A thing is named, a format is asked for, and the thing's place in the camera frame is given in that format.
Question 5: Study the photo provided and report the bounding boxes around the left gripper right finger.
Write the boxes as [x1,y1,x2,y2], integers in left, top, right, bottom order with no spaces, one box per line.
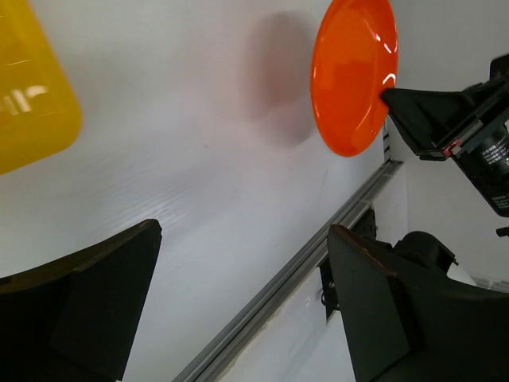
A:
[327,225,508,381]

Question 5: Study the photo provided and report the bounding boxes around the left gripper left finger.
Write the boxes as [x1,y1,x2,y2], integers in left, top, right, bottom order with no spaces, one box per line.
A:
[1,219,162,381]

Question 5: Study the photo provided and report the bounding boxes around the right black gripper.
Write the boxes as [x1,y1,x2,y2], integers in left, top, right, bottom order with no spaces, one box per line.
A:
[381,55,508,217]

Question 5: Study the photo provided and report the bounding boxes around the orange plate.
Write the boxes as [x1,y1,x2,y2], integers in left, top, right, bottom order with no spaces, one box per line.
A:
[310,0,398,157]

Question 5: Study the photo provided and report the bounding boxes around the yellow plastic bin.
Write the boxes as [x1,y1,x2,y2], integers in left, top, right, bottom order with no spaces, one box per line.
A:
[1,1,82,174]

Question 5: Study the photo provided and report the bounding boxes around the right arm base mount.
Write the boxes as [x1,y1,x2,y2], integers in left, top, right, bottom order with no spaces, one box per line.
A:
[319,208,377,322]

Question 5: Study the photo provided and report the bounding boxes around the aluminium rail front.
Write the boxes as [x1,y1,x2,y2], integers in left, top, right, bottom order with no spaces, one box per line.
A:
[174,161,403,381]

